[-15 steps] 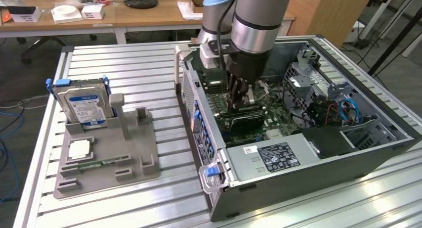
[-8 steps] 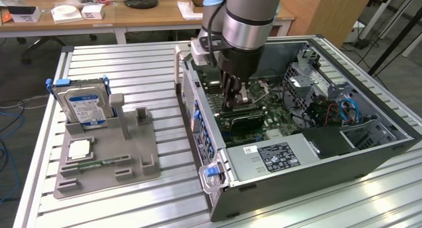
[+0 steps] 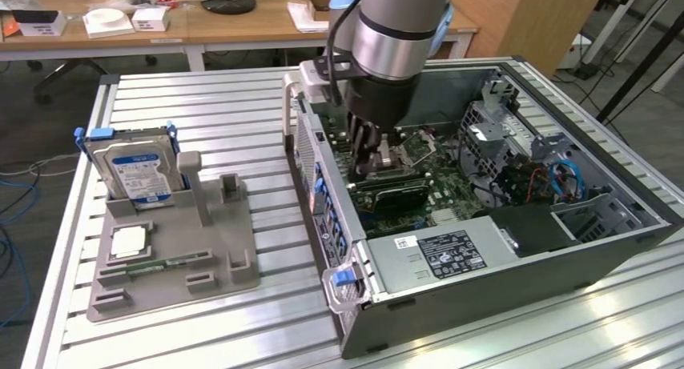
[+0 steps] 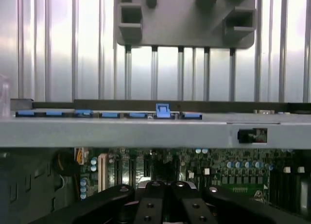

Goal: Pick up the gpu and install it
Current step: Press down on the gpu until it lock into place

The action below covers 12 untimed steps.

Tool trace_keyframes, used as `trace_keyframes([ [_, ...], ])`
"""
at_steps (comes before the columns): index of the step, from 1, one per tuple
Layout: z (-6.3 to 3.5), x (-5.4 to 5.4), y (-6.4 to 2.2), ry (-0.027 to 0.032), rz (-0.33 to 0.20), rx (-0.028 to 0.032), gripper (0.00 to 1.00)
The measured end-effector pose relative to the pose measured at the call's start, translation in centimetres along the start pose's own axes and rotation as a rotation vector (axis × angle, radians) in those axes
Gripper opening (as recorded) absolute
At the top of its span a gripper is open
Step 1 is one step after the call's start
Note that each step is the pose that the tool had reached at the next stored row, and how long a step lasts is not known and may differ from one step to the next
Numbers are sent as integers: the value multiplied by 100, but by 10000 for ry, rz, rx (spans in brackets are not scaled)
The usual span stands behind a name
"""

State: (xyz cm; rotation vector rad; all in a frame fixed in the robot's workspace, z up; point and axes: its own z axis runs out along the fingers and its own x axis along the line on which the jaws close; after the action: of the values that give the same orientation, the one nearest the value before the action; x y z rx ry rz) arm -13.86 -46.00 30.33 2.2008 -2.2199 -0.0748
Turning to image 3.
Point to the small white box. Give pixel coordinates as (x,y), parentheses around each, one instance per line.
(152,20)

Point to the silver CPU chip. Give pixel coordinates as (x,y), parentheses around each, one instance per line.
(129,243)

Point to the grey power supply unit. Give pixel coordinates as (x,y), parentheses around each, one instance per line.
(396,265)

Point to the black stand pole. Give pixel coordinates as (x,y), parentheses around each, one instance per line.
(642,73)

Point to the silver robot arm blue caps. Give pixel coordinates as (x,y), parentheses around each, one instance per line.
(396,33)

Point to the grey metal drive cage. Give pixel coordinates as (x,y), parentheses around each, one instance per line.
(487,137)

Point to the white square tray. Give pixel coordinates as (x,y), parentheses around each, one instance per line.
(110,22)

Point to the wooden desk white frame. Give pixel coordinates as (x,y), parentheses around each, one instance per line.
(241,29)

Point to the green motherboard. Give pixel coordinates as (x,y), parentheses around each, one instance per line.
(450,185)

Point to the white paper booklet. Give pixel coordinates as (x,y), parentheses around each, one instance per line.
(308,18)

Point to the black graphics card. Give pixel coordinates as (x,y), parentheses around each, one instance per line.
(402,197)

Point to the white box black lid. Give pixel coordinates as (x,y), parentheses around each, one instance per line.
(41,25)

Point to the hard disk in blue caddy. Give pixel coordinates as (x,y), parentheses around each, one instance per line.
(134,173)

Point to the black plastic shroud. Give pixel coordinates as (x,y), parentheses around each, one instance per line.
(535,229)

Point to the blue case latch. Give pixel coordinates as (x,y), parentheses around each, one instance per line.
(344,277)

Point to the white table frame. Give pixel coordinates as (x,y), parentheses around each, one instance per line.
(669,75)

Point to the silver chipset heatsink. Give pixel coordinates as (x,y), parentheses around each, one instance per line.
(444,217)

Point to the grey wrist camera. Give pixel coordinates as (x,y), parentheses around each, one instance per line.
(316,85)

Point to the metal socket cover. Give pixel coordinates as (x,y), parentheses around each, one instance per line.
(423,147)

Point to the orange box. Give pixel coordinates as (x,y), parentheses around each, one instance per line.
(9,26)

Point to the green RAM stick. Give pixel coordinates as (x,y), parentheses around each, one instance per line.
(156,267)

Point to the grey metal disk bay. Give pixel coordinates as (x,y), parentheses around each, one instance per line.
(615,217)

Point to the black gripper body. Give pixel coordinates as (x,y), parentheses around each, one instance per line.
(380,101)

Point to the open dark grey PC case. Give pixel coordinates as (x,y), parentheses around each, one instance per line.
(482,305)

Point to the grey plastic parts rack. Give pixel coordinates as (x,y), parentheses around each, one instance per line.
(177,241)

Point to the black round lamp base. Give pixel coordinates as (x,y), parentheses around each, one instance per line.
(229,2)

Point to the wooden cabinet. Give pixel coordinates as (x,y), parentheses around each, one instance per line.
(525,21)

